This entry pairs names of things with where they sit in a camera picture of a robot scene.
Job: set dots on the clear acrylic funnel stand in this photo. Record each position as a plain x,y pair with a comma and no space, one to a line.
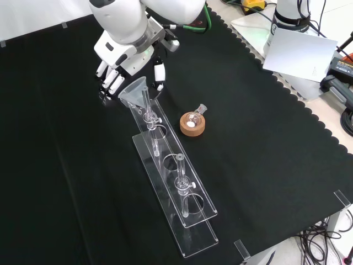
176,165

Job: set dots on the clear plastic funnel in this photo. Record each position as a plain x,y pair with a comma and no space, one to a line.
132,92

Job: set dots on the black tripod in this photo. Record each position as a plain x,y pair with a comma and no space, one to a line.
344,44

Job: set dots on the clear tape piece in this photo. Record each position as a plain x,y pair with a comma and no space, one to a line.
64,25
2,44

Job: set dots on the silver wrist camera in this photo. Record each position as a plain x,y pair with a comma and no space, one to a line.
165,38

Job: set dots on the grey metal base plate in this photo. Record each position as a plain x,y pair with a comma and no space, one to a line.
303,87

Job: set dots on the yellow stop button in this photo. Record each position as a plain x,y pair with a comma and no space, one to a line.
253,5

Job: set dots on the pale board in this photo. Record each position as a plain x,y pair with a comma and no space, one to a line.
299,55

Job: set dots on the clear acrylic cloth clip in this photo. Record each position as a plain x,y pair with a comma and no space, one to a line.
242,249
342,197

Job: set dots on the black cloth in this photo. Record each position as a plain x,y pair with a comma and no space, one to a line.
82,165

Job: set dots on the round-bottom glass flask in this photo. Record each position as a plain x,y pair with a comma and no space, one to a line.
193,119

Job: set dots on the black and orange power box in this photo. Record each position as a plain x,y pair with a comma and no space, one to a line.
343,67

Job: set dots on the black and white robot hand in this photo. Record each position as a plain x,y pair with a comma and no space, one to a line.
121,53

